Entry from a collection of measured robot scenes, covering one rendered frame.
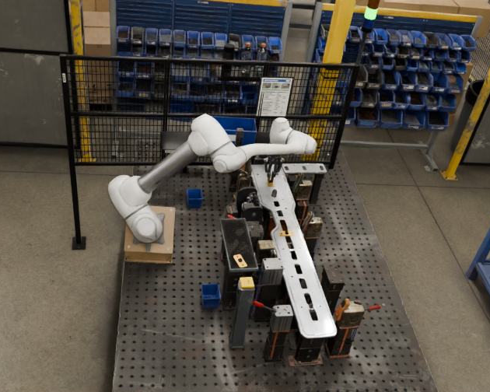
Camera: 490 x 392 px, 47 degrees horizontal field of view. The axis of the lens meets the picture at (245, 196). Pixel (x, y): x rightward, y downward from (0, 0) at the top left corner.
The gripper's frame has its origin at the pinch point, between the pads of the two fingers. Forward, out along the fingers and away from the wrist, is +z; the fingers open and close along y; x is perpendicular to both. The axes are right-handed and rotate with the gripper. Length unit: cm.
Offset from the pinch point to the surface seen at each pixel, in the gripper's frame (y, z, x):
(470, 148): 237, 72, 135
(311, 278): 5, 5, -81
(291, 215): 6.4, 4.8, -31.4
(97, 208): -111, 105, 96
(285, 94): 18, -28, 55
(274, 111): 12, -14, 55
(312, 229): 16.1, 5.0, -43.1
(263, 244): -18, -3, -63
